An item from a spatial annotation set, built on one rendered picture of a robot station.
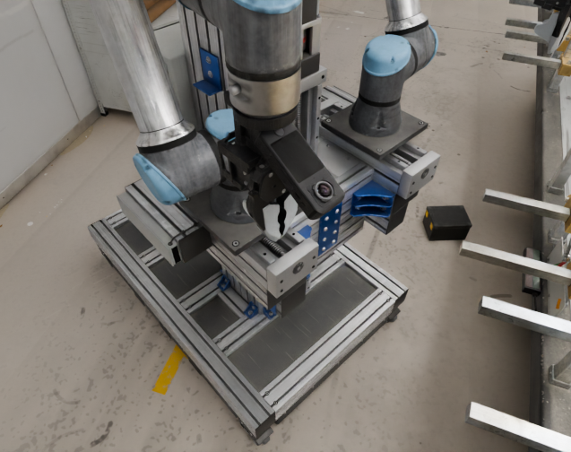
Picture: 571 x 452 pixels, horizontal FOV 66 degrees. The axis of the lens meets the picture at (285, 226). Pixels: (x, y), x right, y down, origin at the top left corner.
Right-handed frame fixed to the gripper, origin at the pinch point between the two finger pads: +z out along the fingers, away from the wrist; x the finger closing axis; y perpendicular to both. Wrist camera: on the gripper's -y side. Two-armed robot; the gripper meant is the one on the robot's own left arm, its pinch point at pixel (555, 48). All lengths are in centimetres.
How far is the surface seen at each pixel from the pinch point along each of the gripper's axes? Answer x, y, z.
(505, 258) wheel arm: 18, -16, 46
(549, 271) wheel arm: 14, -26, 46
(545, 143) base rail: -65, 6, 62
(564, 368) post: 30, -41, 55
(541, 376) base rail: 30, -39, 62
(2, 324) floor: 136, 133, 132
